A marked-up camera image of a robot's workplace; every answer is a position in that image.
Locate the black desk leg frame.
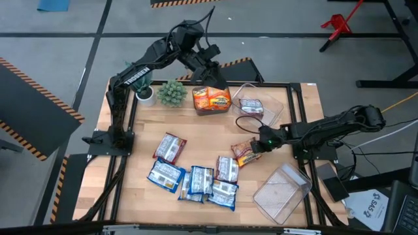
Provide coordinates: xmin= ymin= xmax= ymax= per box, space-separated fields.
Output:
xmin=355 ymin=0 xmax=418 ymax=89

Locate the succulent in patterned pot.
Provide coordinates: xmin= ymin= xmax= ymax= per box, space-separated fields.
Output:
xmin=156 ymin=79 xmax=189 ymax=108

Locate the clear plastic bin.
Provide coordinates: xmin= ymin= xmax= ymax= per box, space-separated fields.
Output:
xmin=252 ymin=162 xmax=313 ymax=226
xmin=231 ymin=82 xmax=285 ymax=129

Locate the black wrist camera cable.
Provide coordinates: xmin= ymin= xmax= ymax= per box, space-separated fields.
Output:
xmin=234 ymin=115 xmax=267 ymax=135
xmin=165 ymin=5 xmax=216 ymax=48

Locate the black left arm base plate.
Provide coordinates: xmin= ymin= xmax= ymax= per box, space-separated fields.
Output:
xmin=87 ymin=129 xmax=135 ymax=157

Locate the yellow floor cable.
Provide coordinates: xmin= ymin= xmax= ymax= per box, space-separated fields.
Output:
xmin=380 ymin=91 xmax=418 ymax=115

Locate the orange Maruchan ramen packet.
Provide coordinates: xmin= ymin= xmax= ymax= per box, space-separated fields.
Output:
xmin=192 ymin=86 xmax=212 ymax=111
xmin=207 ymin=86 xmax=232 ymax=110

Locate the black laptop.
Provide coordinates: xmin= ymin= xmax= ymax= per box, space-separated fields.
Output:
xmin=381 ymin=179 xmax=418 ymax=235

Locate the black left wrist camera cable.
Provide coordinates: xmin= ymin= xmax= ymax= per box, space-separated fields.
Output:
xmin=165 ymin=5 xmax=216 ymax=48

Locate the white floor cable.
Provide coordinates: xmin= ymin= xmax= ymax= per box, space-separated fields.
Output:
xmin=351 ymin=119 xmax=418 ymax=151

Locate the white printed paper sheet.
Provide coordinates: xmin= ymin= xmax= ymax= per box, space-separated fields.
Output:
xmin=344 ymin=189 xmax=389 ymax=232

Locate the blue floor mat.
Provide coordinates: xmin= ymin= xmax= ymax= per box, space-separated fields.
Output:
xmin=36 ymin=0 xmax=71 ymax=12

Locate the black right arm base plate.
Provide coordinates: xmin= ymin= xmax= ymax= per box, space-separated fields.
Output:
xmin=293 ymin=143 xmax=339 ymax=161

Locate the snake plant in white pot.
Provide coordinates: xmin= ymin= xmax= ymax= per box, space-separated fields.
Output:
xmin=123 ymin=61 xmax=157 ymax=108

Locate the black hazard-striped floor mat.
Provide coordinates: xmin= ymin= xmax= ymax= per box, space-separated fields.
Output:
xmin=0 ymin=57 xmax=85 ymax=162
xmin=48 ymin=153 xmax=89 ymax=225
xmin=150 ymin=0 xmax=221 ymax=9

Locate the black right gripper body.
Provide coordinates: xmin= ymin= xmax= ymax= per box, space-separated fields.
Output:
xmin=257 ymin=125 xmax=287 ymax=153

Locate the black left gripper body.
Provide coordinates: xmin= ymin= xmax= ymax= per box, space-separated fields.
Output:
xmin=191 ymin=55 xmax=223 ymax=78

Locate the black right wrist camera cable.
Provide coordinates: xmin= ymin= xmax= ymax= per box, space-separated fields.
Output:
xmin=234 ymin=115 xmax=267 ymax=135

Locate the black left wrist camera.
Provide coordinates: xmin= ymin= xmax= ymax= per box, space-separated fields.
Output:
xmin=201 ymin=44 xmax=222 ymax=61

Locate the black aluminium table frame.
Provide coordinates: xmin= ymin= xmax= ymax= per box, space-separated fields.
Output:
xmin=73 ymin=79 xmax=347 ymax=231

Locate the thin black cable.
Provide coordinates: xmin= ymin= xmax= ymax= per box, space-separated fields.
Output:
xmin=383 ymin=117 xmax=418 ymax=129
xmin=354 ymin=149 xmax=418 ymax=157

